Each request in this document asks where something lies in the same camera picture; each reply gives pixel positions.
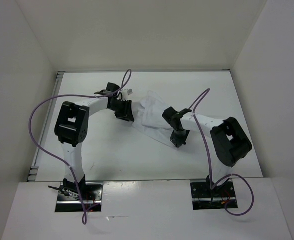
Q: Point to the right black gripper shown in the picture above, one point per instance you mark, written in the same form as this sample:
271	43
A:
177	141

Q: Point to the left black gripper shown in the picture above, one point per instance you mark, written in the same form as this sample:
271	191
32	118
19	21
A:
129	115

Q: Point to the white skirt cloth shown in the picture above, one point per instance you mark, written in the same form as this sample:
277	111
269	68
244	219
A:
148	118

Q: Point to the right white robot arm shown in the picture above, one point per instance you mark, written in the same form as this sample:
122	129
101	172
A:
225	141

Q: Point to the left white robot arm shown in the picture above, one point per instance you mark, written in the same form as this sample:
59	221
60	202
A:
72	128

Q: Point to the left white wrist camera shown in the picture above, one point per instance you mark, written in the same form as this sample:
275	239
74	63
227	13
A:
124	94

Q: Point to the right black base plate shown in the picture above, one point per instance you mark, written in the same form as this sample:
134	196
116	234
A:
205	199

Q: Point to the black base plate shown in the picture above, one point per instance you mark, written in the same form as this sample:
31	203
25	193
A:
68	201
205	199

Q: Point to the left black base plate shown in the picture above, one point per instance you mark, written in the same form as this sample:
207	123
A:
68	201

